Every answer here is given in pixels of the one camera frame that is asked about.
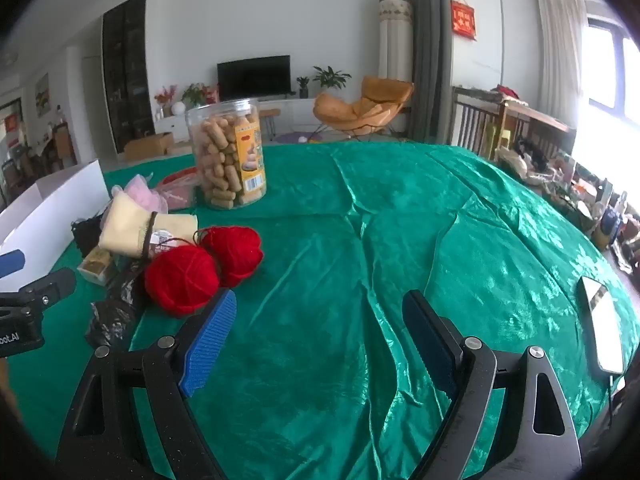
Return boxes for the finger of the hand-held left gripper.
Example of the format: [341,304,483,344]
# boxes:
[0,267,77,311]
[0,249,26,279]

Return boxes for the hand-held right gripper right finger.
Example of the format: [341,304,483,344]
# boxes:
[401,289,583,480]

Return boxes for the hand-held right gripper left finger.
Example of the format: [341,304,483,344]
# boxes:
[55,289,238,480]

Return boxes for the red yarn ball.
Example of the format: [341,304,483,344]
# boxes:
[200,226,264,288]
[145,246,221,317]

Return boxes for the white cardboard box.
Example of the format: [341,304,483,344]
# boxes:
[0,159,111,286]

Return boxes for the beige sponge pair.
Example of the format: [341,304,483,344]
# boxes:
[97,194,198,261]

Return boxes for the pink mesh bath pouf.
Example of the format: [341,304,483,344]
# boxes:
[122,174,168,213]

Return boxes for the red snack packet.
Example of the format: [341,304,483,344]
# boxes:
[162,167,201,186]

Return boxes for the black plastic bag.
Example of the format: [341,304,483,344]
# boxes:
[85,260,151,348]

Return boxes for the green velvet tablecloth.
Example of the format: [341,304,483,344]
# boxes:
[0,140,631,480]

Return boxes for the pink packaged cloth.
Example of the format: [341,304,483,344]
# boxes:
[155,177,198,209]

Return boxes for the brown cardboard box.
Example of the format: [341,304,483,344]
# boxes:
[123,132,174,161]

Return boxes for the smartphone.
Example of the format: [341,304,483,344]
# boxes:
[576,276,626,375]

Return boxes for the clear plastic snack jar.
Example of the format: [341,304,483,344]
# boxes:
[185,99,267,211]

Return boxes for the pile of household clutter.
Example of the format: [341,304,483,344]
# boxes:
[495,150,640,271]

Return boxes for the red flowers in vase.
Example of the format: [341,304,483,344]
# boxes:
[154,85,178,118]

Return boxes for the dark glass cabinet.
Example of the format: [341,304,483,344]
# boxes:
[102,0,153,155]

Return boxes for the wooden slatted rack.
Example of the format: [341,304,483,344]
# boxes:
[450,86,578,166]

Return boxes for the green and red houseplant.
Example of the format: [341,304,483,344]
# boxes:
[181,82,218,108]

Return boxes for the wooden stool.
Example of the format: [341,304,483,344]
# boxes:
[259,107,281,141]

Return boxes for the white tv cabinet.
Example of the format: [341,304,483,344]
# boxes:
[154,97,321,141]

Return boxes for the orange lounge chair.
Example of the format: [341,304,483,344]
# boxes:
[313,76,415,141]

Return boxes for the black television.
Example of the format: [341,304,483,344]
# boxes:
[217,55,291,102]

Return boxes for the large green potted plant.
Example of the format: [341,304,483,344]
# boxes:
[312,65,352,92]

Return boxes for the grey curtain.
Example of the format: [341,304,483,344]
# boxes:
[398,0,453,143]

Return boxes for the standing air conditioner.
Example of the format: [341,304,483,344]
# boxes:
[377,0,414,83]

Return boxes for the white curtain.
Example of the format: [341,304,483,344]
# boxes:
[536,0,591,126]

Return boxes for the window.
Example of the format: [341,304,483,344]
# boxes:
[582,17,640,116]

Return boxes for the framed wall picture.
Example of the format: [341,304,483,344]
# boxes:
[35,72,51,113]

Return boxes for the red wall hanging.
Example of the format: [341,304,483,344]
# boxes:
[450,0,478,42]

